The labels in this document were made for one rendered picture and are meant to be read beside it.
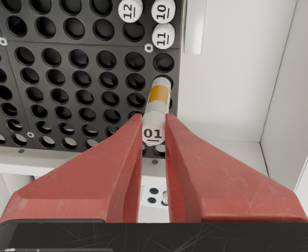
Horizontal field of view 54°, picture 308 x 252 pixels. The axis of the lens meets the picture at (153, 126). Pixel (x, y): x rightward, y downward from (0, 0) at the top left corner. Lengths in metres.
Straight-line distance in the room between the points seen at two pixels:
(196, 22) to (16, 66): 0.13
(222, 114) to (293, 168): 0.09
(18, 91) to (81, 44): 0.06
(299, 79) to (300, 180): 0.07
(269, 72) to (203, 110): 0.06
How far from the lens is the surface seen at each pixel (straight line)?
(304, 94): 0.22
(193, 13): 0.23
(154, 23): 0.18
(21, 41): 0.21
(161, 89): 0.15
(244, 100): 0.28
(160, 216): 0.51
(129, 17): 0.17
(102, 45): 0.19
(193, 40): 0.24
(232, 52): 0.26
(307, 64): 0.22
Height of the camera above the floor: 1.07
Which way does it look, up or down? 54 degrees down
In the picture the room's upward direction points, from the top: 169 degrees counter-clockwise
